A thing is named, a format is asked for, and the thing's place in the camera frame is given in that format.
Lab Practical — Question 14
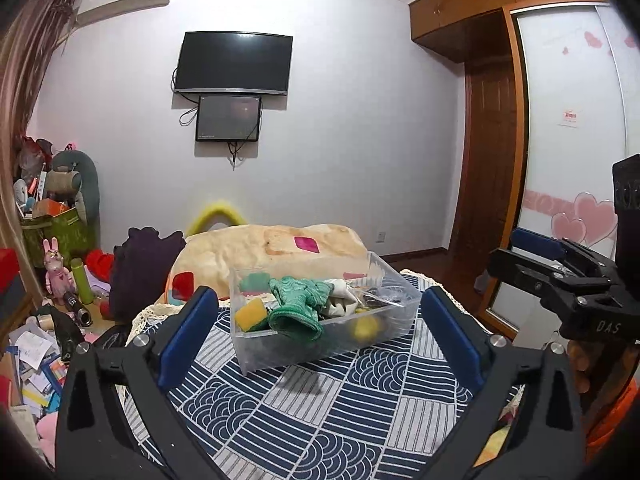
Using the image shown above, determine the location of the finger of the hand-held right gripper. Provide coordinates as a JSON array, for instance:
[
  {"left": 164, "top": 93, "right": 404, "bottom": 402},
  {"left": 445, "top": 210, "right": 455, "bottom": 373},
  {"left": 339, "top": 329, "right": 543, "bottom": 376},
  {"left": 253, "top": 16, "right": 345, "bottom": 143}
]
[
  {"left": 510, "top": 227, "right": 617, "bottom": 282},
  {"left": 487, "top": 247, "right": 619, "bottom": 315}
]

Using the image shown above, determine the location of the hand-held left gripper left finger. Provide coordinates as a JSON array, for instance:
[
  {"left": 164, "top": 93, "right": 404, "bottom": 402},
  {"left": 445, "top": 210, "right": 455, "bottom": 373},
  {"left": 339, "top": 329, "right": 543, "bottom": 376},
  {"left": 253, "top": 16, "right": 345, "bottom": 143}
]
[{"left": 54, "top": 285, "right": 221, "bottom": 480}]

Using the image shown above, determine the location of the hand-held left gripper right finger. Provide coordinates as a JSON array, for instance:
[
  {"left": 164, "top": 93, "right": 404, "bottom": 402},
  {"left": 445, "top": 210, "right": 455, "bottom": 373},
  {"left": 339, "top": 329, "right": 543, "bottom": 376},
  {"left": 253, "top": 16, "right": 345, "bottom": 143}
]
[{"left": 420, "top": 285, "right": 587, "bottom": 480}]

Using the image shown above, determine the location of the yellow sponge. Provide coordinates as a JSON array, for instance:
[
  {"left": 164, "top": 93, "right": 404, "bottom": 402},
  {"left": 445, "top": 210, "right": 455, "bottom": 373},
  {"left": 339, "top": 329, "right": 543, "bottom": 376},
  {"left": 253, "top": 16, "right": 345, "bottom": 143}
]
[{"left": 235, "top": 297, "right": 269, "bottom": 334}]

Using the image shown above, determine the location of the yellow soft object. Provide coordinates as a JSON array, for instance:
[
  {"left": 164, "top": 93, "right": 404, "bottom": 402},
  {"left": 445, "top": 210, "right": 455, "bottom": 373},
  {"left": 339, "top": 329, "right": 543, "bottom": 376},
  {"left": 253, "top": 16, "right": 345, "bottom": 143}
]
[{"left": 352, "top": 316, "right": 382, "bottom": 342}]

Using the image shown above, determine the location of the clear plastic box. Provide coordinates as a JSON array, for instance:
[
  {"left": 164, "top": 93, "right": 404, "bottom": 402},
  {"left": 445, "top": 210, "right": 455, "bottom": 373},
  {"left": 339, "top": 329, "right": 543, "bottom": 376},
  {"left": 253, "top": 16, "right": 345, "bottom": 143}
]
[{"left": 229, "top": 251, "right": 422, "bottom": 376}]

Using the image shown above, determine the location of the green knit glove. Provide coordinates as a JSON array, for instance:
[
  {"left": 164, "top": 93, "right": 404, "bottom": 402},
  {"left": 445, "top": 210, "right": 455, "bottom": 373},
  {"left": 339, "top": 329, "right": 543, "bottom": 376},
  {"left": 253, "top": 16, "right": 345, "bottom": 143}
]
[{"left": 267, "top": 276, "right": 335, "bottom": 343}]

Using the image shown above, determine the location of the white knit cloth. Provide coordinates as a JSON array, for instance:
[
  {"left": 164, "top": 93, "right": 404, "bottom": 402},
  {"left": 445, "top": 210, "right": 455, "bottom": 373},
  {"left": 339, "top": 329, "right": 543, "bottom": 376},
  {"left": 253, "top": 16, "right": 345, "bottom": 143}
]
[{"left": 327, "top": 279, "right": 362, "bottom": 318}]

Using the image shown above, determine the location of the person's right forearm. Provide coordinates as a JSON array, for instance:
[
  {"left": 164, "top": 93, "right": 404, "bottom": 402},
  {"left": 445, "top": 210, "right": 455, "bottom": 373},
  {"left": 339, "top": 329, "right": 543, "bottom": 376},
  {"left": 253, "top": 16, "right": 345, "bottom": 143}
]
[{"left": 585, "top": 375, "right": 640, "bottom": 461}]

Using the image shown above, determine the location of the person's right hand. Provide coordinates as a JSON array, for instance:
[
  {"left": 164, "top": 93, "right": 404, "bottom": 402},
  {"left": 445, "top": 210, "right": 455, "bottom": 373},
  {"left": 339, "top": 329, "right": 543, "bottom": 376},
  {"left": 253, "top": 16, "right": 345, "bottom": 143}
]
[{"left": 569, "top": 342, "right": 594, "bottom": 394}]

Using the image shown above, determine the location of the dark purple plush toy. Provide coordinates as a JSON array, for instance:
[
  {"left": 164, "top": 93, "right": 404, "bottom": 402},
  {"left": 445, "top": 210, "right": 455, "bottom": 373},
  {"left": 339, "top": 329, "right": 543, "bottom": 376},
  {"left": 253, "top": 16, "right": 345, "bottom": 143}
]
[{"left": 109, "top": 226, "right": 187, "bottom": 321}]

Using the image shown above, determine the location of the brown wooden door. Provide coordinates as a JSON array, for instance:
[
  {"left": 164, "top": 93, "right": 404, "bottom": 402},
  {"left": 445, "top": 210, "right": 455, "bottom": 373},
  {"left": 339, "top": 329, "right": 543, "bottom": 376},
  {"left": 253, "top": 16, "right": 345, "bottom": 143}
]
[{"left": 447, "top": 57, "right": 518, "bottom": 266}]

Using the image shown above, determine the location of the cream printed blanket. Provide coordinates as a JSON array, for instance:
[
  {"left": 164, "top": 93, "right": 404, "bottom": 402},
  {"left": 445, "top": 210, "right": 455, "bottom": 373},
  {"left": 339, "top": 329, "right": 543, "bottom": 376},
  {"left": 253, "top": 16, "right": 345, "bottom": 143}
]
[{"left": 165, "top": 222, "right": 373, "bottom": 306}]

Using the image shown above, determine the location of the white heart print wardrobe door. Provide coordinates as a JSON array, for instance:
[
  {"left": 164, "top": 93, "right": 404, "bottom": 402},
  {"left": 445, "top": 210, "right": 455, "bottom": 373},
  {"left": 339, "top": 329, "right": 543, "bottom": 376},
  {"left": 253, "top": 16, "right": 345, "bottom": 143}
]
[{"left": 505, "top": 5, "right": 640, "bottom": 333}]

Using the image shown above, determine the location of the red cloth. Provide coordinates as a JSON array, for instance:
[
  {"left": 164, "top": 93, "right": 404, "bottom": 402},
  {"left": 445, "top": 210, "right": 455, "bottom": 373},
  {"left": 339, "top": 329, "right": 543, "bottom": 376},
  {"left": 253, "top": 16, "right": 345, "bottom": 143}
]
[{"left": 85, "top": 251, "right": 116, "bottom": 286}]

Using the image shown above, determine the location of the black flashlight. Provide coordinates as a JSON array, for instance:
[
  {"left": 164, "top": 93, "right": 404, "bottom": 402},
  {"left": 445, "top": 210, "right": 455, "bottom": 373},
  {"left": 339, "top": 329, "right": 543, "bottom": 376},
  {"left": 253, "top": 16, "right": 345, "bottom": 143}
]
[{"left": 62, "top": 292, "right": 93, "bottom": 326}]

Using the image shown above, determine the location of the green bottle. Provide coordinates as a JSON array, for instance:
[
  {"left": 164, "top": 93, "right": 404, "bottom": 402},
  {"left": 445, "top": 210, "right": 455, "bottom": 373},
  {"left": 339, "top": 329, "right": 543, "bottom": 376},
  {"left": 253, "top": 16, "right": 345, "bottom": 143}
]
[{"left": 70, "top": 257, "right": 95, "bottom": 303}]

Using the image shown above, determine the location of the yellow plush toy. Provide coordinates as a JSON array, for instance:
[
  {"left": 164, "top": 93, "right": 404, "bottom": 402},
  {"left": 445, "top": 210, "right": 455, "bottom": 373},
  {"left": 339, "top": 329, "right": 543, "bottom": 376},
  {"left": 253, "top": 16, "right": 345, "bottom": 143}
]
[{"left": 186, "top": 201, "right": 246, "bottom": 236}]

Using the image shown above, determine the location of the blue patterned tablecloth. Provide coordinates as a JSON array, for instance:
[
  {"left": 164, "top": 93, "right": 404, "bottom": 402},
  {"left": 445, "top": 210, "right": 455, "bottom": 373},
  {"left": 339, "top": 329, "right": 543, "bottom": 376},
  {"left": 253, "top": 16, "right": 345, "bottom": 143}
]
[{"left": 125, "top": 267, "right": 526, "bottom": 480}]

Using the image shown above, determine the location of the pink rabbit figure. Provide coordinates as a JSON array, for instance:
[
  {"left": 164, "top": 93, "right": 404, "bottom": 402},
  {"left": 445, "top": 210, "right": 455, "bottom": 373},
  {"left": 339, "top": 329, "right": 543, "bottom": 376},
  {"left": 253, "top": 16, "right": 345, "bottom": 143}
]
[{"left": 42, "top": 237, "right": 76, "bottom": 306}]

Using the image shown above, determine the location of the green storage box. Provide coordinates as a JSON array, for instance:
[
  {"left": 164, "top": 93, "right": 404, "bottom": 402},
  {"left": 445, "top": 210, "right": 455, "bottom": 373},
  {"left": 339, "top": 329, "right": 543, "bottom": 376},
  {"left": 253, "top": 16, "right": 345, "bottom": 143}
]
[{"left": 21, "top": 205, "right": 96, "bottom": 268}]

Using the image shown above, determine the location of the pile of papers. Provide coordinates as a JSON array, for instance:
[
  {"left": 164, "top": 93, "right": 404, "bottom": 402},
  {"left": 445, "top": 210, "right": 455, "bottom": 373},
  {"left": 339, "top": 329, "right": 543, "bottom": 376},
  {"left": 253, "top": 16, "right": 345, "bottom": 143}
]
[{"left": 0, "top": 320, "right": 68, "bottom": 411}]

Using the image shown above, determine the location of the pink plush toy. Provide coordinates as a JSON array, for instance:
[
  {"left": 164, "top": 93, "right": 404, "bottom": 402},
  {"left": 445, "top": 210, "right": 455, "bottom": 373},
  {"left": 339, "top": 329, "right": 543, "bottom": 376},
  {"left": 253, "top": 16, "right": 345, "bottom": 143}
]
[{"left": 35, "top": 415, "right": 59, "bottom": 461}]

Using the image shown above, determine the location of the red box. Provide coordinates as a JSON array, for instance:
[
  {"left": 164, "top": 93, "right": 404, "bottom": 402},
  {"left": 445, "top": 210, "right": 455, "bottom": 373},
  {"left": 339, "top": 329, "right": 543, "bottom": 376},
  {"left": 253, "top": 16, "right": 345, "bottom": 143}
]
[{"left": 0, "top": 247, "right": 23, "bottom": 293}]

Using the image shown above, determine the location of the wooden overhead cabinet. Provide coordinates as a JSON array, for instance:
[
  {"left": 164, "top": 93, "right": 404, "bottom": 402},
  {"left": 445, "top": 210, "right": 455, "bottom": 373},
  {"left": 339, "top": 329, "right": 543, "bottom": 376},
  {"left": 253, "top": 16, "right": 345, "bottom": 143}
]
[{"left": 409, "top": 0, "right": 611, "bottom": 63}]

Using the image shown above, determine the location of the brown striped curtain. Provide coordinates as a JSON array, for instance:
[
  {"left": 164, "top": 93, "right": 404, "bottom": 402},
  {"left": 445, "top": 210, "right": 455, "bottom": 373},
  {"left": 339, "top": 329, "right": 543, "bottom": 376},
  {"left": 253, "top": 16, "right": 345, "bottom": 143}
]
[{"left": 0, "top": 0, "right": 81, "bottom": 221}]

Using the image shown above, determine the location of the small black wall monitor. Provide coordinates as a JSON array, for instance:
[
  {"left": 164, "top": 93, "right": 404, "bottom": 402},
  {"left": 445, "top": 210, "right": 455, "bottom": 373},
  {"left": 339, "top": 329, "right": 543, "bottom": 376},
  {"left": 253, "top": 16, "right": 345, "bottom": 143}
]
[{"left": 195, "top": 94, "right": 263, "bottom": 143}]

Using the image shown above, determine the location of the black wall television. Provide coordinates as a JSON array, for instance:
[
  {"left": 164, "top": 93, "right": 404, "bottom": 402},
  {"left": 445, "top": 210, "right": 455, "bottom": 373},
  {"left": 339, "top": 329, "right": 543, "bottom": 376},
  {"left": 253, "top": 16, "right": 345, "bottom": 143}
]
[{"left": 173, "top": 31, "right": 294, "bottom": 96}]

